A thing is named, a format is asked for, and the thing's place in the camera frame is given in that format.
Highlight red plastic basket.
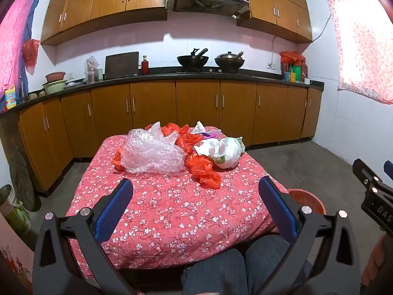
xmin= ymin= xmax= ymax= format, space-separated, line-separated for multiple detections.
xmin=288 ymin=189 xmax=326 ymax=216

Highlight gas stove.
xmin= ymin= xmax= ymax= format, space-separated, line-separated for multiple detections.
xmin=176 ymin=67 xmax=240 ymax=75

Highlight white crumpled tissue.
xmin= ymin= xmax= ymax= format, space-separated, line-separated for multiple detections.
xmin=190 ymin=121 xmax=213 ymax=135

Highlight wooden base cabinets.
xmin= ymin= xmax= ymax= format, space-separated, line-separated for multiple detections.
xmin=0 ymin=78 xmax=323 ymax=195

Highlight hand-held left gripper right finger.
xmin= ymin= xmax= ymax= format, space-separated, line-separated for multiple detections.
xmin=259 ymin=176 xmax=362 ymax=295

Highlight clear bag with jars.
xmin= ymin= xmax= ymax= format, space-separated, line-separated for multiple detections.
xmin=84 ymin=55 xmax=100 ymax=84

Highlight red floral tablecloth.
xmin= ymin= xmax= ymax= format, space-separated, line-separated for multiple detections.
xmin=66 ymin=125 xmax=296 ymax=279

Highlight floral printed board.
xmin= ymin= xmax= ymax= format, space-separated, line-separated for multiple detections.
xmin=0 ymin=229 xmax=35 ymax=295

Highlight white plastic bag green print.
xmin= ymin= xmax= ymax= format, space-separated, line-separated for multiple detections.
xmin=193 ymin=136 xmax=246 ymax=170

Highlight round dark stone slab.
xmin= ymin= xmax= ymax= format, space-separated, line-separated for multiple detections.
xmin=5 ymin=147 xmax=42 ymax=213

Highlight person's leg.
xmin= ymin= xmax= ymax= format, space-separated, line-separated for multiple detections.
xmin=245 ymin=234 xmax=312 ymax=295
xmin=181 ymin=248 xmax=247 ymax=295

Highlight plastic bucket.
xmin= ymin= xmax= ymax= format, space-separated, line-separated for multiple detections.
xmin=0 ymin=185 xmax=33 ymax=238

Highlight clear bubble wrap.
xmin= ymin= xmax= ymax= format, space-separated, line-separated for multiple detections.
xmin=120 ymin=121 xmax=188 ymax=177

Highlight wooden wall cabinets long run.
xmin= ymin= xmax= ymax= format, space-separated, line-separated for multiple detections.
xmin=41 ymin=0 xmax=169 ymax=46

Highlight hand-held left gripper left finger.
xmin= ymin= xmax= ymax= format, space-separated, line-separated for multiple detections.
xmin=32 ymin=177 xmax=136 ymax=295

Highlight black wok with handle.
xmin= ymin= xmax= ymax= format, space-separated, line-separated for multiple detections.
xmin=176 ymin=48 xmax=210 ymax=69

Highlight hanging red plastic bag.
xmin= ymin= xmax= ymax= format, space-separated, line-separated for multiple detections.
xmin=21 ymin=39 xmax=41 ymax=75

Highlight orange plastic bag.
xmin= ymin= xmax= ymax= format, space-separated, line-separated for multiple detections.
xmin=112 ymin=122 xmax=197 ymax=173
xmin=183 ymin=135 xmax=222 ymax=190

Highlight pink floral curtain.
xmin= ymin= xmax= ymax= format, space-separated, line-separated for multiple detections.
xmin=325 ymin=0 xmax=393 ymax=105

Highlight pink and blue curtain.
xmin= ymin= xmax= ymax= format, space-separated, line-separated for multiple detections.
xmin=0 ymin=0 xmax=41 ymax=113

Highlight person's left leg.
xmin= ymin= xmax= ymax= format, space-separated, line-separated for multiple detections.
xmin=181 ymin=248 xmax=247 ymax=295

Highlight yellow detergent bottle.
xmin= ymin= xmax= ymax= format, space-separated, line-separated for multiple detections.
xmin=4 ymin=85 xmax=17 ymax=110

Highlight dark cutting board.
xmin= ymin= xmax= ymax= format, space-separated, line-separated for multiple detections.
xmin=104 ymin=51 xmax=140 ymax=80

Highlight wooden wall cabinets short run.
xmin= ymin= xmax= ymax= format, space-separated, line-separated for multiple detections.
xmin=236 ymin=0 xmax=313 ymax=44

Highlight black wok with lid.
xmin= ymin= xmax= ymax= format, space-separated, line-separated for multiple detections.
xmin=214 ymin=51 xmax=246 ymax=69

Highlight person's right leg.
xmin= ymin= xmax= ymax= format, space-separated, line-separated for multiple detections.
xmin=245 ymin=234 xmax=312 ymax=295

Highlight red bag on containers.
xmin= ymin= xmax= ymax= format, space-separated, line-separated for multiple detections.
xmin=279 ymin=51 xmax=306 ymax=66

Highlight green box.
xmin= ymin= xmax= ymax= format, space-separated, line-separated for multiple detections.
xmin=290 ymin=64 xmax=303 ymax=82

